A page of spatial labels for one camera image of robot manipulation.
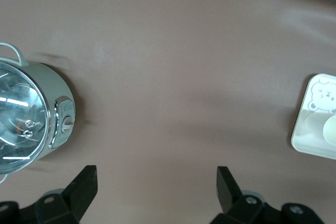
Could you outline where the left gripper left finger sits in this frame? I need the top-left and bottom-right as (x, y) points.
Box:
(0, 165), (99, 224)

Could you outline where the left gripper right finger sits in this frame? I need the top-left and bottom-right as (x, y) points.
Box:
(209, 166), (322, 224)

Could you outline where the cream bear print tray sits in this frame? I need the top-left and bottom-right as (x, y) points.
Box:
(290, 73), (336, 161)

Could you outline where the glass pot lid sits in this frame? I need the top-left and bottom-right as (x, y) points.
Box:
(0, 58), (52, 175)

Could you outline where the grey-green electric cooking pot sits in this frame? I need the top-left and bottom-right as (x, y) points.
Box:
(0, 42), (77, 184)

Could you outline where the brown table cover sheet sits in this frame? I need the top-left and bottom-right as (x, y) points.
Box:
(0, 0), (336, 224)

